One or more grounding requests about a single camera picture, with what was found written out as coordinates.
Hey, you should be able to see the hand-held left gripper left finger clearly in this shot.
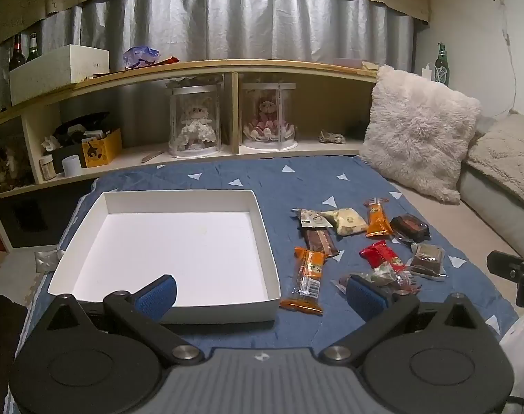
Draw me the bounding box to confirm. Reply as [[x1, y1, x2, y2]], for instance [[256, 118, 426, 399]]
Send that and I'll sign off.
[[33, 274, 204, 367]]

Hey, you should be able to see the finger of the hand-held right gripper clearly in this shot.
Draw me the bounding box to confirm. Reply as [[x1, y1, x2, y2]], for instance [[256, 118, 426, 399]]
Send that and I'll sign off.
[[486, 250, 524, 280]]

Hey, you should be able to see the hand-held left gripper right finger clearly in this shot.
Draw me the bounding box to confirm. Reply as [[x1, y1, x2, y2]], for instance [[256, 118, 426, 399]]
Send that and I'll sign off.
[[320, 274, 491, 367]]

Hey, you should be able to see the clear green snack packet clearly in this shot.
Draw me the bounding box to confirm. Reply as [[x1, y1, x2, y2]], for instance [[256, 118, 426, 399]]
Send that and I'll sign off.
[[331, 263, 422, 296]]

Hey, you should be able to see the white cardboard box tray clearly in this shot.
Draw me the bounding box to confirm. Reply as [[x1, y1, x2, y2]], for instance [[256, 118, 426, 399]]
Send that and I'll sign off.
[[47, 189, 282, 325]]

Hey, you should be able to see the long orange snack packet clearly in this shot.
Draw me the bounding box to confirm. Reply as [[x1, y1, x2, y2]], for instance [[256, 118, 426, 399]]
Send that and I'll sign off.
[[279, 247, 327, 316]]

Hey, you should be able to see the brown snack packet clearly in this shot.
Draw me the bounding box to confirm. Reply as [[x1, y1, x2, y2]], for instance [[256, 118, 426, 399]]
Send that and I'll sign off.
[[303, 226, 341, 259]]

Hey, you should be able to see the clear brown cube snack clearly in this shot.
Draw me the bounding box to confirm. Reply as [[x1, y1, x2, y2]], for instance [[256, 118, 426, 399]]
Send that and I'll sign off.
[[406, 243, 449, 281]]

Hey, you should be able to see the short orange snack packet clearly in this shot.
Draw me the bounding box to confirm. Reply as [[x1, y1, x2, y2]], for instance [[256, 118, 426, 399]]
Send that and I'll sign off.
[[364, 197, 394, 239]]

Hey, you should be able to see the pale yellow snack packet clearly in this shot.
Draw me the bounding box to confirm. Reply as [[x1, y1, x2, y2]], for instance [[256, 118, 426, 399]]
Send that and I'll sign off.
[[320, 207, 368, 237]]

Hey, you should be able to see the black red snack packet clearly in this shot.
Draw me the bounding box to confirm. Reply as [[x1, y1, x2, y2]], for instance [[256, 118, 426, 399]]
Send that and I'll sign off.
[[389, 213, 432, 244]]

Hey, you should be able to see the white cartoon snack packet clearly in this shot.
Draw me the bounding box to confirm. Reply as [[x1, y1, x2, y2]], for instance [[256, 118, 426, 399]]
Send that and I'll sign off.
[[292, 208, 334, 229]]

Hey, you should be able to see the grey cushion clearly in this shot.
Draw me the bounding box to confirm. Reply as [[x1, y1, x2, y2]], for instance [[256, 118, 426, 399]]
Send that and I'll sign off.
[[458, 166, 524, 259]]

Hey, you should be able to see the beige bed sheet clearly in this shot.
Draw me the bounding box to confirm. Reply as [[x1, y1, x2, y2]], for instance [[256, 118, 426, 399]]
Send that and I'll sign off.
[[391, 181, 524, 324]]

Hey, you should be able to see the beige fleece blanket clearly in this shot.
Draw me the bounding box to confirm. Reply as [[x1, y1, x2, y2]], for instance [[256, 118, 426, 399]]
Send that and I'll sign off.
[[466, 110, 524, 216]]

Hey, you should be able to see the crumpled clear plastic wrapper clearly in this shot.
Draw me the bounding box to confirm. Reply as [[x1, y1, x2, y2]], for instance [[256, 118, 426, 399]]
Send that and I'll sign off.
[[35, 248, 67, 273]]

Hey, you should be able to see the blue triangle print blanket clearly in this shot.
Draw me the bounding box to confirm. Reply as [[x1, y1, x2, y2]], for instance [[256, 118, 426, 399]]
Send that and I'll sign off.
[[12, 155, 521, 414]]

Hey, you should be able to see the yellow cardboard box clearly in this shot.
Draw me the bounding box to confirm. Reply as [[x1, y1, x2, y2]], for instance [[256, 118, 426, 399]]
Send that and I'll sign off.
[[81, 128, 123, 169]]

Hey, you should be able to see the white cup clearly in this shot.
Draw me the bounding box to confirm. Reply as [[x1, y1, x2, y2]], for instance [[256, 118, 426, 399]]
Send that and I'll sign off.
[[61, 154, 82, 177]]

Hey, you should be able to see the fluffy white pillow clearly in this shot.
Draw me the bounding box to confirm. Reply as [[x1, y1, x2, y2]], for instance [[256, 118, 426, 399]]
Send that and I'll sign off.
[[359, 65, 482, 205]]

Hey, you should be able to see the grey dried ornament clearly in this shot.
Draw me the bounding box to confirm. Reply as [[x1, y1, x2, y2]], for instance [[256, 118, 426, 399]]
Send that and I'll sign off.
[[318, 129, 346, 145]]

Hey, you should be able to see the small jar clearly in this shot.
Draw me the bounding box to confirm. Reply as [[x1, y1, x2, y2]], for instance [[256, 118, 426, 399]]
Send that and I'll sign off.
[[39, 154, 57, 181]]

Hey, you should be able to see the black box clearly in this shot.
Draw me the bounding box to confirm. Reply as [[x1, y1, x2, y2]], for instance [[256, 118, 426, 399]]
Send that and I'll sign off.
[[51, 144, 84, 175]]

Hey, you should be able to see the white doll display case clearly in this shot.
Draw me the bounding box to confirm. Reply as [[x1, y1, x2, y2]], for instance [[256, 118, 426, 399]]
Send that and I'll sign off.
[[166, 75, 224, 159]]

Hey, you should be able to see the black bag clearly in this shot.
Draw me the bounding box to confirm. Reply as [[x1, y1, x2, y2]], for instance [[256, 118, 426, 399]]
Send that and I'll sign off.
[[53, 112, 111, 145]]

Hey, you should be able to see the brown plush toy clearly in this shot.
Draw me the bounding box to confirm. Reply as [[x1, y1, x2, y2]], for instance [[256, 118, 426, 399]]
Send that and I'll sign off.
[[0, 138, 34, 193]]

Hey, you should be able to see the pink doll display case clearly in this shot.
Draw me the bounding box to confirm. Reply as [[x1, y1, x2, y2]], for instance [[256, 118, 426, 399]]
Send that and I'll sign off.
[[240, 82, 298, 151]]

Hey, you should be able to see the green glass bottle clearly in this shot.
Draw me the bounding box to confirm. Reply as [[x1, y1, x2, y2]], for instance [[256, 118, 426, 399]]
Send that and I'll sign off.
[[434, 42, 451, 87]]

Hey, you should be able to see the blue plastic bag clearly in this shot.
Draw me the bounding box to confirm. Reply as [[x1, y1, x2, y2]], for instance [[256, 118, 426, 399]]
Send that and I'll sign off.
[[123, 46, 160, 70]]

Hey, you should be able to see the wooden shelf unit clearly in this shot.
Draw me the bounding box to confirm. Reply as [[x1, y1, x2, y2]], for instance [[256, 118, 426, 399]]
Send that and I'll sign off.
[[0, 59, 379, 251]]

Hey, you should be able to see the white foam box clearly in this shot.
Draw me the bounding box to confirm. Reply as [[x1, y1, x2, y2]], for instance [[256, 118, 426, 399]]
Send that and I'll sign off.
[[9, 44, 110, 106]]

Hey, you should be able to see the dark bottle red neck label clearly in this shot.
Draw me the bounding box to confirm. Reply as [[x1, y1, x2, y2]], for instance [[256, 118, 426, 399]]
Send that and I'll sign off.
[[9, 33, 27, 72]]

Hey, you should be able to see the silver grey curtain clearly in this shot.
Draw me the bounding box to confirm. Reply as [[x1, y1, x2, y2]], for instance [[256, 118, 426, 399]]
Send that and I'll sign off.
[[0, 0, 418, 108]]

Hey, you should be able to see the wall hanging cord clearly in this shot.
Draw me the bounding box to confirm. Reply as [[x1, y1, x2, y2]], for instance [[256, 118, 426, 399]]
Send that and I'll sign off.
[[492, 0, 521, 117]]

